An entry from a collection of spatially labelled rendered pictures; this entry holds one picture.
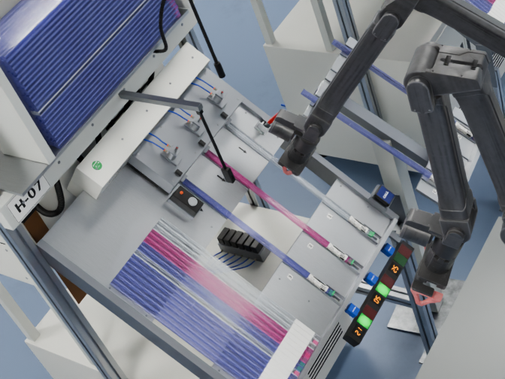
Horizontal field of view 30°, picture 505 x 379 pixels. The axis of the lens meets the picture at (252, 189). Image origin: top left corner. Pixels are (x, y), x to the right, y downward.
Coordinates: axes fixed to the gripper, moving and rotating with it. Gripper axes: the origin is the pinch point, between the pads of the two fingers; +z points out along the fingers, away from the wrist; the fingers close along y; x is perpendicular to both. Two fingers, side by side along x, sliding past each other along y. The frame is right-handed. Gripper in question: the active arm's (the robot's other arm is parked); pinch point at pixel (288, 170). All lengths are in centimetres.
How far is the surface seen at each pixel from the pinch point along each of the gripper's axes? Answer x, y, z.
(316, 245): 17.4, 13.2, 2.4
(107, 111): -44, 25, -16
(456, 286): 70, -39, 65
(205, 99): -28.3, 1.2, -8.0
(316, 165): 5.9, -8.0, 2.6
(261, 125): -12.7, -5.2, -2.7
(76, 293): -29, 52, 29
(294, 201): 7, -61, 116
